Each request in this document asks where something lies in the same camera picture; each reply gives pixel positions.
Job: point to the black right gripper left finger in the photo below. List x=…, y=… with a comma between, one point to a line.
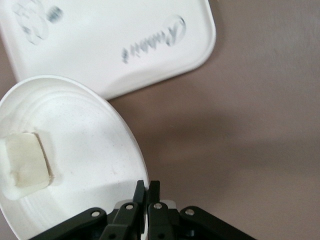
x=117, y=220

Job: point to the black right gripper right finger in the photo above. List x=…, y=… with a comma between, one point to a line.
x=162, y=220

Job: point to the round cream plate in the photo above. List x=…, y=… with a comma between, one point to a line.
x=87, y=155

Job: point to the small white steamed bun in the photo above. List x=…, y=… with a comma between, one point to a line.
x=25, y=162

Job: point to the brown table cover sheet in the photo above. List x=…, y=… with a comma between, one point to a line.
x=237, y=137

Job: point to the cream rabbit print tray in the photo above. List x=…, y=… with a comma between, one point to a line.
x=100, y=42

